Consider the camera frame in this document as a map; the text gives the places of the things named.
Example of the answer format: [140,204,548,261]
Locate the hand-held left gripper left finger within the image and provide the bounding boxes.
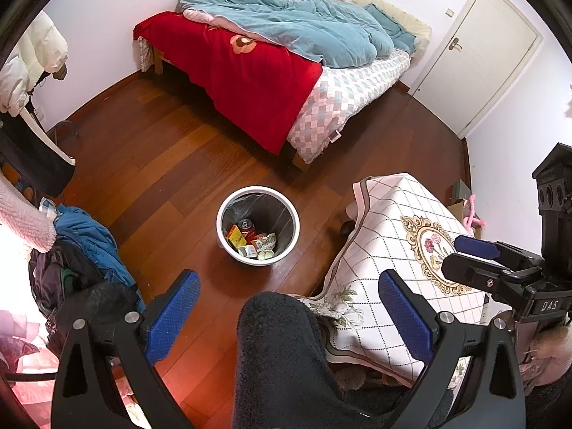
[50,269,202,429]

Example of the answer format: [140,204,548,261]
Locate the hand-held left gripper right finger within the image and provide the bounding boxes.
[378,269,528,429]

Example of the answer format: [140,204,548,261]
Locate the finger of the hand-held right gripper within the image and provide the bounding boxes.
[442,252,543,309]
[453,235,543,273]

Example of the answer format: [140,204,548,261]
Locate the white trash bin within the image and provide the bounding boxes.
[216,186,301,269]

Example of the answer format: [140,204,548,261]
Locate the person's right hand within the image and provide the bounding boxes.
[538,324,572,354]

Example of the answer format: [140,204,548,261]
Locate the pink plastic toy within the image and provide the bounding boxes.
[462,194,488,233]

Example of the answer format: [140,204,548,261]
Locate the cardboard box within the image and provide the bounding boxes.
[447,201,483,240]

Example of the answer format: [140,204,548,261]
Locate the white checked tablecloth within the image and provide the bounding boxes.
[288,172,492,387]

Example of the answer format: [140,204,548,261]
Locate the dark fleece cloth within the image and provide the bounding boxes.
[237,291,452,429]

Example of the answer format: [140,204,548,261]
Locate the blue jacket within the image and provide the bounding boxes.
[54,206,139,296]

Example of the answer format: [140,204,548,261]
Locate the dark clothes pile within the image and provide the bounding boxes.
[29,246,148,358]

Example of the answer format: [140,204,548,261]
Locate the black bin liner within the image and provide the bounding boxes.
[222,192,296,262]

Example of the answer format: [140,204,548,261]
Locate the pink cloth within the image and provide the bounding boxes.
[0,308,59,380]

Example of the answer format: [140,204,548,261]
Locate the pink knit sweater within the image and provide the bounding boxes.
[0,174,56,253]

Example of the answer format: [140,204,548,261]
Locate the white door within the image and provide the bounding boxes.
[409,0,543,139]

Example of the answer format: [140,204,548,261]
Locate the checked mattress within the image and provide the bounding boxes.
[286,49,412,165]

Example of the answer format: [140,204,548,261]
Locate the black garment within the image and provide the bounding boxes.
[0,107,77,197]

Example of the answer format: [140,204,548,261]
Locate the beige pillow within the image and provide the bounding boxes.
[308,0,433,50]

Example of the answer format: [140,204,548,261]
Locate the red blanket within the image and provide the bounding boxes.
[133,11,323,155]

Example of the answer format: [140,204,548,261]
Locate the blue quilt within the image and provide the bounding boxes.
[179,0,418,69]

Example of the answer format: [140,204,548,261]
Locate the white puffer jacket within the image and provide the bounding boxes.
[0,11,69,114]

